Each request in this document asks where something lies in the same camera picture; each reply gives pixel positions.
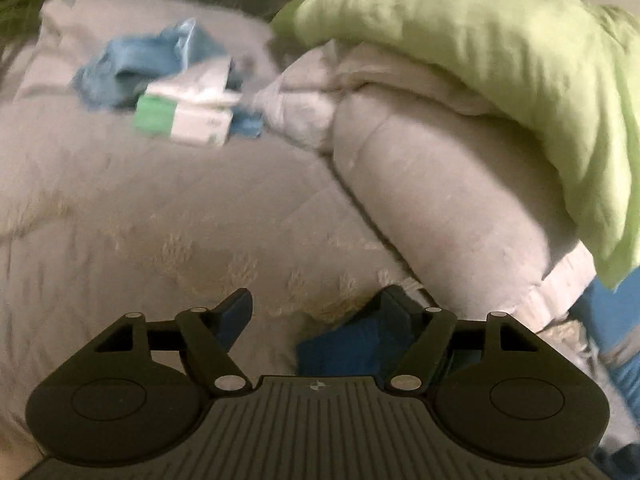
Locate green white box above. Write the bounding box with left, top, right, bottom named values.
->
left=134, top=55, right=242, bottom=146

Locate light blue cloth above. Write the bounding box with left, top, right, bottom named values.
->
left=72, top=18, right=264, bottom=139

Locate blue navy fleece jacket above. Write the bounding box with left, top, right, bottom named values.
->
left=296, top=312, right=413, bottom=379

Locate grey quilted bedspread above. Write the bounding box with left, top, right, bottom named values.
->
left=1, top=0, right=463, bottom=479

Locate light green blanket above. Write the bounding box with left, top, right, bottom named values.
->
left=271, top=0, right=639, bottom=288

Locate left blue striped pillow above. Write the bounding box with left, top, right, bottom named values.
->
left=570, top=270, right=640, bottom=420

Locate beige folded comforter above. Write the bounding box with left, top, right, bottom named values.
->
left=248, top=41, right=594, bottom=330

